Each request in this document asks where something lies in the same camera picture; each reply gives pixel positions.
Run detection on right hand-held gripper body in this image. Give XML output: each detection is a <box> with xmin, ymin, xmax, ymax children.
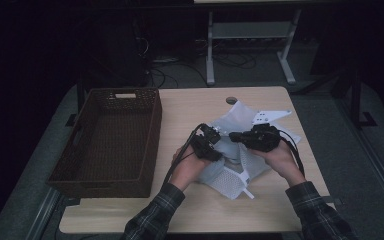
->
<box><xmin>243</xmin><ymin>109</ymin><xmax>293</xmax><ymax>153</ymax></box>

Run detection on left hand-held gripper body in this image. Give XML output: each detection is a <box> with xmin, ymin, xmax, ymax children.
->
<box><xmin>189</xmin><ymin>123</ymin><xmax>223</xmax><ymax>158</ymax></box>

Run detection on white mesh laundry bag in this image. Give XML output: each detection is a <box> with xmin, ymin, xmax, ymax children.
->
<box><xmin>197</xmin><ymin>100</ymin><xmax>303</xmax><ymax>201</ymax></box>

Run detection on brown woven basket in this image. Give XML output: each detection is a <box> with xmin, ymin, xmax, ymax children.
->
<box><xmin>45</xmin><ymin>87</ymin><xmax>164</xmax><ymax>199</ymax></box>

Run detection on person's left hand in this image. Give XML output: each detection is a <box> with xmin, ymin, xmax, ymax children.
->
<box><xmin>171</xmin><ymin>145</ymin><xmax>212</xmax><ymax>192</ymax></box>

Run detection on person's right hand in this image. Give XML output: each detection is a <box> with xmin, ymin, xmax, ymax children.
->
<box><xmin>249</xmin><ymin>139</ymin><xmax>308</xmax><ymax>187</ymax></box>

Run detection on black tape strip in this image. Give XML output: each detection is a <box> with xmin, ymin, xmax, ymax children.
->
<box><xmin>323</xmin><ymin>195</ymin><xmax>343</xmax><ymax>205</ymax></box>

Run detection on black metal stand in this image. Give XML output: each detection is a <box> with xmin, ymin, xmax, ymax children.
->
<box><xmin>329</xmin><ymin>64</ymin><xmax>378</xmax><ymax>130</ymax></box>

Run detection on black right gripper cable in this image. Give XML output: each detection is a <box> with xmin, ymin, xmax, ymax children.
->
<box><xmin>277</xmin><ymin>128</ymin><xmax>307</xmax><ymax>178</ymax></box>

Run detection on black floor cables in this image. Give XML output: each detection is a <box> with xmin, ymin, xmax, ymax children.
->
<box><xmin>145</xmin><ymin>53</ymin><xmax>258</xmax><ymax>88</ymax></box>

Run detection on white metal desk frame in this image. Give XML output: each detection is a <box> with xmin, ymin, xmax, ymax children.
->
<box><xmin>205</xmin><ymin>8</ymin><xmax>303</xmax><ymax>86</ymax></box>

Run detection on aluminium floor rail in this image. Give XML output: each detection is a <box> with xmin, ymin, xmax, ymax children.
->
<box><xmin>24</xmin><ymin>187</ymin><xmax>62</xmax><ymax>240</ymax></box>
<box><xmin>353</xmin><ymin>124</ymin><xmax>384</xmax><ymax>216</ymax></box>

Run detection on black table bracket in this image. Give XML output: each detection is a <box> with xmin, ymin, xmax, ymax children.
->
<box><xmin>65</xmin><ymin>113</ymin><xmax>78</xmax><ymax>128</ymax></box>

